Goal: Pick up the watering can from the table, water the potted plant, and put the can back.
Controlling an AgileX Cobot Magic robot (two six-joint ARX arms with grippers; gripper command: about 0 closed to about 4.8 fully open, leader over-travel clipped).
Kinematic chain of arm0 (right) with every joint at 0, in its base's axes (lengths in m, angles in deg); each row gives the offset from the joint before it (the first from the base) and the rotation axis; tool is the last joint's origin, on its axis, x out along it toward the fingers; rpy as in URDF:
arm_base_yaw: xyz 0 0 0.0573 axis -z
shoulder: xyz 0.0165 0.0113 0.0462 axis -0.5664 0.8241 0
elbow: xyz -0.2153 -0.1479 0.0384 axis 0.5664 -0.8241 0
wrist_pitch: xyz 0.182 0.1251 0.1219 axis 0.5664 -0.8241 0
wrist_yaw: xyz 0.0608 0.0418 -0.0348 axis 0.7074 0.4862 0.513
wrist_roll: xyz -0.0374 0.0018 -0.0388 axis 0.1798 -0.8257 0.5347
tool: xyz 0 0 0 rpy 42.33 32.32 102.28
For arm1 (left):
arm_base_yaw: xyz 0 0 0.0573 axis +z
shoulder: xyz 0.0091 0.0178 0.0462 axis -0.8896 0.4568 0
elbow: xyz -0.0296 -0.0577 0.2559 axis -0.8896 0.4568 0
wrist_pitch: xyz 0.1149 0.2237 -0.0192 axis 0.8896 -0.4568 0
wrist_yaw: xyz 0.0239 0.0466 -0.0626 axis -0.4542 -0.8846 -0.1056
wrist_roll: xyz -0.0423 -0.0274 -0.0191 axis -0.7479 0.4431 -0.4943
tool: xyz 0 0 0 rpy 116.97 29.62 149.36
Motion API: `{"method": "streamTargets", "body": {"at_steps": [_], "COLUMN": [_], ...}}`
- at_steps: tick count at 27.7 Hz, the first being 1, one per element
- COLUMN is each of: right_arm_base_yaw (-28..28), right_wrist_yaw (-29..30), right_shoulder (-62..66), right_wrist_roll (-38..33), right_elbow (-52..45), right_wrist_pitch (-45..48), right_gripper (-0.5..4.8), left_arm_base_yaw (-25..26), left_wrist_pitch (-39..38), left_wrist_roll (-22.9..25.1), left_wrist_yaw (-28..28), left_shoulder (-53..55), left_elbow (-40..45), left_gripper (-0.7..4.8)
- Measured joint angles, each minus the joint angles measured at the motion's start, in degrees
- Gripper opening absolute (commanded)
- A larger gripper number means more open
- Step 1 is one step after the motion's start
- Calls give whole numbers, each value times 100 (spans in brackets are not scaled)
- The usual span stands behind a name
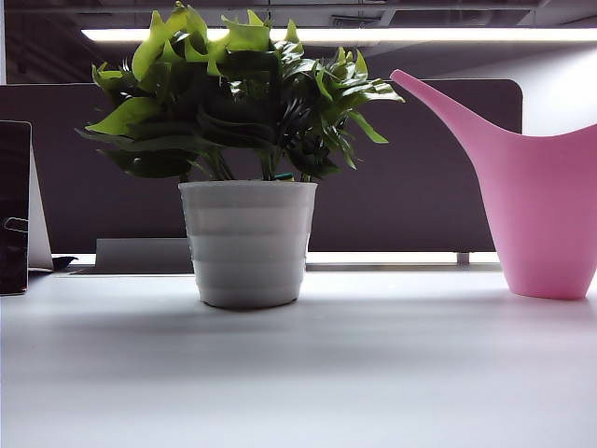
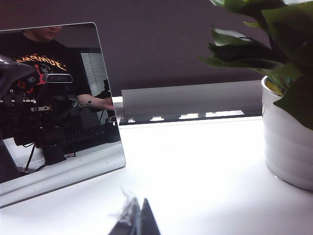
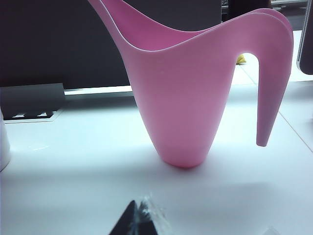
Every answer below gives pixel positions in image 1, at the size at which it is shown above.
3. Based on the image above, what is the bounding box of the dark grey desk divider panel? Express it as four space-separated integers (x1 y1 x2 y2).
0 77 524 254

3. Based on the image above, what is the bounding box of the black cable trough frame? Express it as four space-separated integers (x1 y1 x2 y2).
58 262 503 277

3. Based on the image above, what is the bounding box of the ceiling air vent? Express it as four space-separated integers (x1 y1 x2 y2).
330 14 382 27

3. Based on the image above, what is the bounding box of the white ribbed plant pot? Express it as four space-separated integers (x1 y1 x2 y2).
177 180 319 310

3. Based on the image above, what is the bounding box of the green leafy plant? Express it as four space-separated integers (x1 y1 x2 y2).
76 0 406 184

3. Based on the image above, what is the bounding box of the silver laptop with black screen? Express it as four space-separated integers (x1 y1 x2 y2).
0 119 55 297

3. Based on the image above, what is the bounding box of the long ceiling light strip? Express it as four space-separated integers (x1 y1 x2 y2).
79 26 597 45

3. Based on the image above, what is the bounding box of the pink plastic watering can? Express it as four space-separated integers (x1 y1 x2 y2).
389 68 597 301

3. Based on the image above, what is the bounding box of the grey cable tray flap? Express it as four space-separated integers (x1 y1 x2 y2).
95 237 195 274

